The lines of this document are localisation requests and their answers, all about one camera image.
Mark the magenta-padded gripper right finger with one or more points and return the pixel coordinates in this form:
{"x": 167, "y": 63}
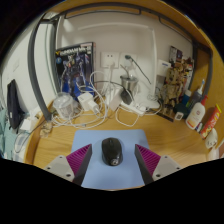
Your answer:
{"x": 163, "y": 166}

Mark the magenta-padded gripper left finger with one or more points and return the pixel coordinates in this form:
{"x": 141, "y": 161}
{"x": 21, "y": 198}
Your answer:
{"x": 61, "y": 166}

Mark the black computer mouse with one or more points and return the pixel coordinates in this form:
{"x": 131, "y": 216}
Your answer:
{"x": 112, "y": 151}

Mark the light blue mouse pad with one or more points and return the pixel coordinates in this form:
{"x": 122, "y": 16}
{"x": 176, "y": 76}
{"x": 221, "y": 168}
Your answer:
{"x": 110, "y": 176}

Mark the small beige figurine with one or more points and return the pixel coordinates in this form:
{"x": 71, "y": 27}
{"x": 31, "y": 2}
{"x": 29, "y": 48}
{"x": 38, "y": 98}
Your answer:
{"x": 46, "y": 130}

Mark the small white cube clock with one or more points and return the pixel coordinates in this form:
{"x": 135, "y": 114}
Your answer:
{"x": 179, "y": 116}

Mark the white printed mug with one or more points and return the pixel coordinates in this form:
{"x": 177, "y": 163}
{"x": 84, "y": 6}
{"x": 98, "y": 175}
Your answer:
{"x": 211, "y": 138}

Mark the dark green box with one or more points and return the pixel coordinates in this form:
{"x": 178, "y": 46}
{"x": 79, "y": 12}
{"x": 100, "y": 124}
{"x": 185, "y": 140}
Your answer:
{"x": 181, "y": 108}

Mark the clear plastic container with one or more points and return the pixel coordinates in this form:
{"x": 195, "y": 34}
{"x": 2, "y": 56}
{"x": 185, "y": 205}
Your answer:
{"x": 63, "y": 105}

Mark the white red-capped pump bottle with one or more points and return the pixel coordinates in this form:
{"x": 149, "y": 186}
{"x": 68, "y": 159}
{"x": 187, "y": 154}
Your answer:
{"x": 196, "y": 113}

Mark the red yellow-lidded chips can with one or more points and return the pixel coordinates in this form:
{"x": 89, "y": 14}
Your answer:
{"x": 211, "y": 121}

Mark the teal checked bedding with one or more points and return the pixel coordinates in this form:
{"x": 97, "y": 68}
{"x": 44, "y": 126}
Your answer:
{"x": 5, "y": 133}

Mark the white power strip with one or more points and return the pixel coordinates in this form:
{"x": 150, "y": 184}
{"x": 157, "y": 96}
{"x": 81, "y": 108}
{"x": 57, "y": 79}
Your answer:
{"x": 133, "y": 107}

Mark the white charger block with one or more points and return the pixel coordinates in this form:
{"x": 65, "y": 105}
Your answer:
{"x": 87, "y": 101}

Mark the brown robot figure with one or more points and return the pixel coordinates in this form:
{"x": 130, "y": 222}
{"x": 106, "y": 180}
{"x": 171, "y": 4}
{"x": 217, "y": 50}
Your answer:
{"x": 171, "y": 86}

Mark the silver gooseneck desk lamp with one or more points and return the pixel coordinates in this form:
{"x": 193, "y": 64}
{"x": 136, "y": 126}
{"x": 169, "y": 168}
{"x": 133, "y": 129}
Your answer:
{"x": 129, "y": 80}

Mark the colourful printed box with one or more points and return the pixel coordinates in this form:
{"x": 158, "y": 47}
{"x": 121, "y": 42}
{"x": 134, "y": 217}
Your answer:
{"x": 176, "y": 56}

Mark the dark grey metal frame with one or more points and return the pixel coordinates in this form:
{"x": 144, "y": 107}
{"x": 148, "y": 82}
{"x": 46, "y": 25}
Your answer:
{"x": 33, "y": 83}

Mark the white blue-labelled wall box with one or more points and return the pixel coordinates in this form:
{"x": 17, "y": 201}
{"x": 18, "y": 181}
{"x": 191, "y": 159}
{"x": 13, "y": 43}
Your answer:
{"x": 164, "y": 68}

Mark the white wall socket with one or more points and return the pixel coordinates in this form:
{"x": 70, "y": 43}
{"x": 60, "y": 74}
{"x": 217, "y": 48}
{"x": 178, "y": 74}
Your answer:
{"x": 128, "y": 61}
{"x": 109, "y": 60}

